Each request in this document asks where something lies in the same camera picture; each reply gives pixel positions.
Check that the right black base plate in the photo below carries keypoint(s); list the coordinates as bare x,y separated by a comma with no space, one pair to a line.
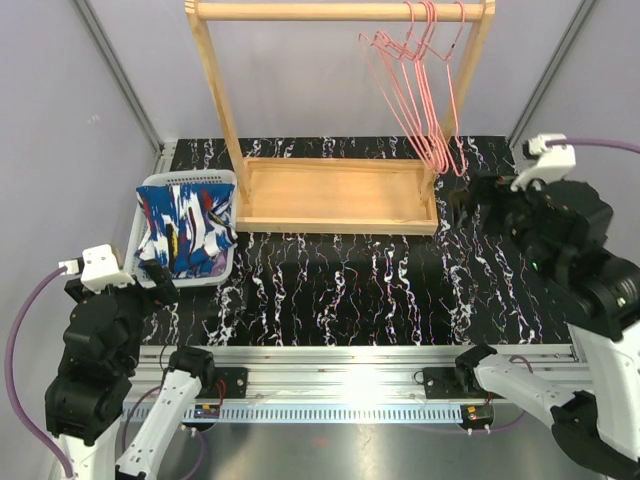
449,383

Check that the wooden clothes rack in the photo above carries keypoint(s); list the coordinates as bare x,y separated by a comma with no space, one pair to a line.
347,196

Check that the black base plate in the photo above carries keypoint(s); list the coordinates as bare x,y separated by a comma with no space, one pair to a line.
226,382
449,383

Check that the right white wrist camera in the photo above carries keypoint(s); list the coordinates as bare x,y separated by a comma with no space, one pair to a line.
553,159

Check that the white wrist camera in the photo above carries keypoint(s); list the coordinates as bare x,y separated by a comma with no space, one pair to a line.
98,268
553,159

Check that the purple trousers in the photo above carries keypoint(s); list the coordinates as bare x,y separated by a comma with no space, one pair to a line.
215,266

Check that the blue patterned trousers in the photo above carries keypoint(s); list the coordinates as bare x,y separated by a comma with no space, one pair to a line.
188,225

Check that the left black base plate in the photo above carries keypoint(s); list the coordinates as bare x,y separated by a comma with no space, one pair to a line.
226,382

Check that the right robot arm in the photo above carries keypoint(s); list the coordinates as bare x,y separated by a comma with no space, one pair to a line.
560,229

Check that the aluminium rail frame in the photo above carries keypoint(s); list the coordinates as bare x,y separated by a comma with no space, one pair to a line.
358,375

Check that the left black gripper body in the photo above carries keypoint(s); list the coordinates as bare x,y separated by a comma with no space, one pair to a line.
134,301

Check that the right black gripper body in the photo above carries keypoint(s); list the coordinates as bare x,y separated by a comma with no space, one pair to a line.
512,211

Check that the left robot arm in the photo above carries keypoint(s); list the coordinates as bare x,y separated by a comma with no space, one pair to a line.
84,403

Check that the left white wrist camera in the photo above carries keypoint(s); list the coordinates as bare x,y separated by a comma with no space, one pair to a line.
98,268

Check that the white slotted cable duct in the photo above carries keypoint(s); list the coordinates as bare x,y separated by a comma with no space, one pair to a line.
271,413

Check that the white plastic basket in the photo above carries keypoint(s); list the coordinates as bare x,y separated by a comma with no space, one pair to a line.
140,225

